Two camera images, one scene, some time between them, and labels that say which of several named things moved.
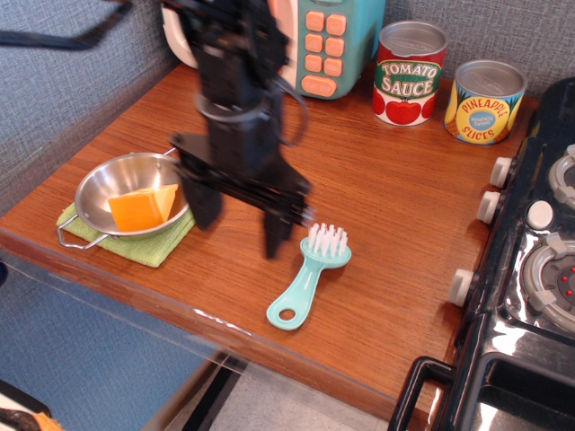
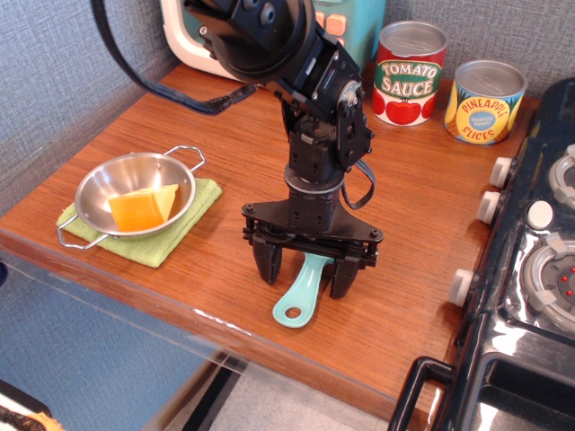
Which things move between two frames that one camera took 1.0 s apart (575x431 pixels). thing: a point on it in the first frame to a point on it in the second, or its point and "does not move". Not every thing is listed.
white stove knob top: [499, 171] does not move
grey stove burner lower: [549, 279] does not move
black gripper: [240, 153] to [312, 223]
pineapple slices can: [484, 102] does not move
